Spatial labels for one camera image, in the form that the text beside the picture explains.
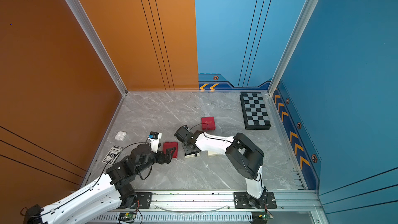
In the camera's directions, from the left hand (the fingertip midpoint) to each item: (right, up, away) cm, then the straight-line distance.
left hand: (169, 144), depth 78 cm
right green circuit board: (+44, -31, -9) cm, 54 cm away
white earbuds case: (-35, +1, +18) cm, 39 cm away
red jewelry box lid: (+20, +8, +21) cm, 30 cm away
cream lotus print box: (+22, -7, +9) cm, 25 cm away
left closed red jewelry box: (-2, -3, +11) cm, 12 cm away
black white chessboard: (+52, +16, +27) cm, 61 cm away
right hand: (+10, -4, +12) cm, 16 cm away
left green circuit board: (-18, -32, -7) cm, 37 cm away
